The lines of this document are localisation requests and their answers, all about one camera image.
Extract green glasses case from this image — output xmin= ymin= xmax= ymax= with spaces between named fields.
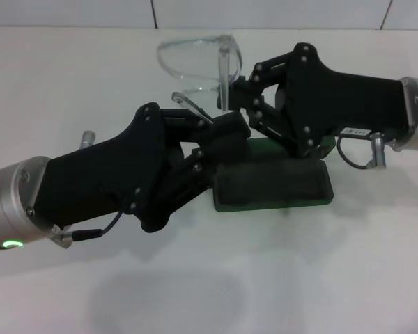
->
xmin=211 ymin=135 xmax=335 ymax=212

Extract gripper silver connector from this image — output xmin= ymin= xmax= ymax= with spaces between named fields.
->
xmin=79 ymin=130 xmax=97 ymax=150
xmin=366 ymin=132 xmax=387 ymax=170

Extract right gripper silver connector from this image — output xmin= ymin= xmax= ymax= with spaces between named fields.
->
xmin=366 ymin=132 xmax=387 ymax=170

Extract right gripper dark cable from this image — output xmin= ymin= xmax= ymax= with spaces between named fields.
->
xmin=336 ymin=135 xmax=372 ymax=170

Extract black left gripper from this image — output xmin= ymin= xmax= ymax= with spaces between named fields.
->
xmin=33 ymin=102 xmax=183 ymax=233

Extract left gripper silver connector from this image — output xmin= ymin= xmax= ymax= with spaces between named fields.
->
xmin=79 ymin=130 xmax=97 ymax=150

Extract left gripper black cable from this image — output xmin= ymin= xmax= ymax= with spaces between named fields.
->
xmin=50 ymin=210 xmax=123 ymax=248

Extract clear white glasses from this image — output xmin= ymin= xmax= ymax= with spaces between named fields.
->
xmin=156 ymin=34 xmax=245 ymax=125

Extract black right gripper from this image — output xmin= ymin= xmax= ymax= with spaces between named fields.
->
xmin=229 ymin=41 xmax=411 ymax=157

